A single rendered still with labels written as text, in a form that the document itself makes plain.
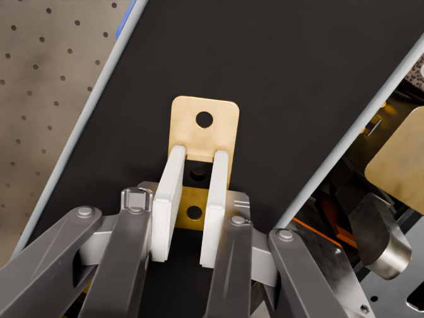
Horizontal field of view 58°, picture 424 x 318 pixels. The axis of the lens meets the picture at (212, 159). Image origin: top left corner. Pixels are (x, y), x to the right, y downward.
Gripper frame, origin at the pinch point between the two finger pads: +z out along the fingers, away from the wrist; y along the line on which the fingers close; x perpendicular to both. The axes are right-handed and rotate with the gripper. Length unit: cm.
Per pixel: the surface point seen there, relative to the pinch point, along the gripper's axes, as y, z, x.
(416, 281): 25.7, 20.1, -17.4
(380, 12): 8.3, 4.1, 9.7
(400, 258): 16.7, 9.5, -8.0
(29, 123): -34, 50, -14
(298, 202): 6.1, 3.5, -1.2
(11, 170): -38, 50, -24
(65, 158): -7.8, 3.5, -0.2
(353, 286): 15.5, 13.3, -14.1
